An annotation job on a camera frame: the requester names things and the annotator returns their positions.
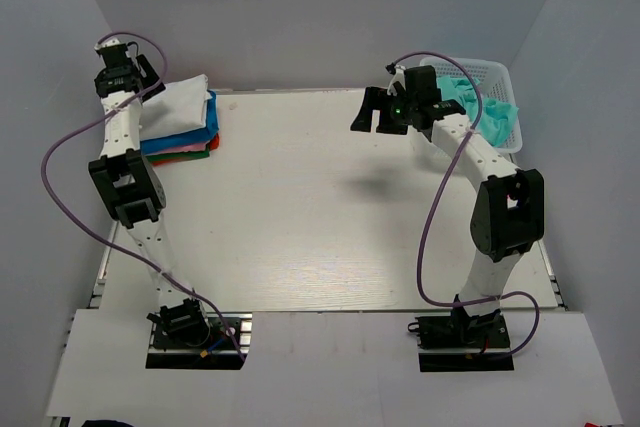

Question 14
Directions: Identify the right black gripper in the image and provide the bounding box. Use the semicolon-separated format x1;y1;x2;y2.
351;87;418;135

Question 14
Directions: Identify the white t shirt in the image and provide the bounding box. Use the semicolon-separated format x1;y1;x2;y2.
140;74;211;140

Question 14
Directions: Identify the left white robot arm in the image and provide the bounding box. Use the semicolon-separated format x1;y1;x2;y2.
88;39;212;346

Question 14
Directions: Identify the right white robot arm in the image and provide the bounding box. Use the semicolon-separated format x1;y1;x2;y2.
350;64;544;346

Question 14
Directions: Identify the blue folded t shirt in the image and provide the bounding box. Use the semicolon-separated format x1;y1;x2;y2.
141;90;219;151

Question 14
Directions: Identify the green folded t shirt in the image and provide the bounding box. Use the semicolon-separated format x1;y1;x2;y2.
147;144;211;166

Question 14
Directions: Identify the red folded t shirt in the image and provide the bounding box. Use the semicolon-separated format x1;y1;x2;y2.
208;134;220;151

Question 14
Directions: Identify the teal t shirt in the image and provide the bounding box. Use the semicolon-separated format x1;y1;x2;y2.
437;76;518;147

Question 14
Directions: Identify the white plastic basket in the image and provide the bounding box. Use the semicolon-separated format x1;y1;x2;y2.
419;56;523;156

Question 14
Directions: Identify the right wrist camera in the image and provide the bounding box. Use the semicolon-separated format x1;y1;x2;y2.
386;63;406;97

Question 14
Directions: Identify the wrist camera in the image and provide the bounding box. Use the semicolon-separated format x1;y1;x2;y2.
94;38;139;62
386;63;406;97

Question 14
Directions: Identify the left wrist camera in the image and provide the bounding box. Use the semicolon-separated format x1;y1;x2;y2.
94;38;139;62

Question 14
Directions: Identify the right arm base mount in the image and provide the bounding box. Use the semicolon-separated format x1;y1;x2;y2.
407;314;514;373

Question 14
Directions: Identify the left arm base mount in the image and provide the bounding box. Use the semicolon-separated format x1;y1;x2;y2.
145;314;252;371

